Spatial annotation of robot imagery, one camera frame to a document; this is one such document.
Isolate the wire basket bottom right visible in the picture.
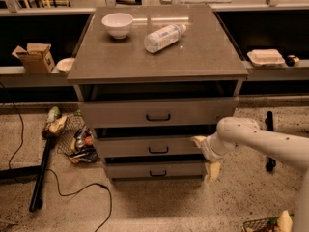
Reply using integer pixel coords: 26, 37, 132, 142
243, 210, 294, 232

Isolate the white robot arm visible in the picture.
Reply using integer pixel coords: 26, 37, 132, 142
190, 117, 309, 232

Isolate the wire basket with items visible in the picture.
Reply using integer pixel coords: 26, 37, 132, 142
57, 113, 98, 164

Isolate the black metal leg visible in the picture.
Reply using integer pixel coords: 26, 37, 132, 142
266, 111, 276, 172
29, 137, 55, 213

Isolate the grey bottom drawer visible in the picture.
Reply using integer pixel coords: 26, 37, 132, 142
104, 161, 207, 179

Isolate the grey drawer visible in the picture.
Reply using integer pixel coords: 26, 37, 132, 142
94, 136, 203, 158
104, 161, 207, 179
79, 98, 239, 128

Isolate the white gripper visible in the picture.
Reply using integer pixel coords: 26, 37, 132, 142
190, 132, 235, 182

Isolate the black metal leg right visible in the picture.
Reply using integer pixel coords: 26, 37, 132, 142
266, 111, 276, 172

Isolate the clear plastic bottle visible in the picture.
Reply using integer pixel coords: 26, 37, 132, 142
144, 24, 186, 53

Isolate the cardboard box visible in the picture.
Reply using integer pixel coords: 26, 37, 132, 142
12, 43, 55, 74

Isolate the grey top drawer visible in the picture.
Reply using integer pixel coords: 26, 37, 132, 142
79, 98, 239, 128

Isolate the small dark round object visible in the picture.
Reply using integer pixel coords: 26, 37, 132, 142
285, 55, 300, 67

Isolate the black cable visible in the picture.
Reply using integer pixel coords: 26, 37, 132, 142
0, 82, 113, 232

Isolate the grey drawer cabinet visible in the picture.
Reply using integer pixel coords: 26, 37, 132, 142
68, 5, 248, 168

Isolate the white takeout container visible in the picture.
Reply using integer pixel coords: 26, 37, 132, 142
247, 49, 285, 67

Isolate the black metal leg left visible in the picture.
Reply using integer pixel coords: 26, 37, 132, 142
29, 137, 55, 213

